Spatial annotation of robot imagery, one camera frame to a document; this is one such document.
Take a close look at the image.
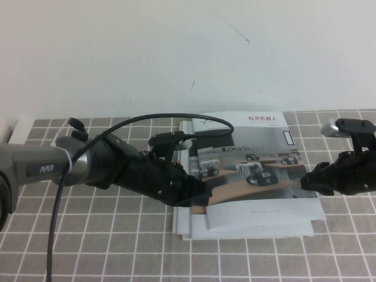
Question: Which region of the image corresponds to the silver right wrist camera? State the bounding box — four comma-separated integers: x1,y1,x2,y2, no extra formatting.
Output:
321,119,343,138

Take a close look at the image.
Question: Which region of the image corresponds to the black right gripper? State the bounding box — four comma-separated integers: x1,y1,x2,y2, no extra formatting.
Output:
300,150,368,196

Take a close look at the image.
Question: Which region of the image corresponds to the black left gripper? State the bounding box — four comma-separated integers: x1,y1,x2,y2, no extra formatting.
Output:
158,163,213,217

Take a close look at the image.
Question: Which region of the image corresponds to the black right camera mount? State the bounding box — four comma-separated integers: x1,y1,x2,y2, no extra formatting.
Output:
336,118,376,153

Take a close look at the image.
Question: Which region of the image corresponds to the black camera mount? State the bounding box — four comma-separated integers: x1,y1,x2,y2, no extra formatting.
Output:
336,118,376,153
148,131,189,165

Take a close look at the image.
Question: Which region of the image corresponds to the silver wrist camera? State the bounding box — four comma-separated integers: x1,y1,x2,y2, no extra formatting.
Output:
175,139,194,151
321,119,343,138

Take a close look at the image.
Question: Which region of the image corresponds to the white zip tie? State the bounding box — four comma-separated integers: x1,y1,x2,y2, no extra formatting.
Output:
49,142,74,177

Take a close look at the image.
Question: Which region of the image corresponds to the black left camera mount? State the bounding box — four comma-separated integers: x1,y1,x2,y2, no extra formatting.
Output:
148,131,189,165

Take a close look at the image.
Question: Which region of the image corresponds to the robot cover brochure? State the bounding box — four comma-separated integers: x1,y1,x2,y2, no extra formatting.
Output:
192,110,327,230
182,119,314,239

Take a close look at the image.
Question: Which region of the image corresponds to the grey checked tablecloth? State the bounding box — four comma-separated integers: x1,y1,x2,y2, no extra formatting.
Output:
0,109,376,282

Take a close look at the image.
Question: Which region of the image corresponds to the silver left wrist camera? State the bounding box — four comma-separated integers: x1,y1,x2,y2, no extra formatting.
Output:
175,139,194,151

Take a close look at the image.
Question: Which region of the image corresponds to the black left camera cable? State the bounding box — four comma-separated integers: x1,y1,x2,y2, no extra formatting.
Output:
48,113,235,282

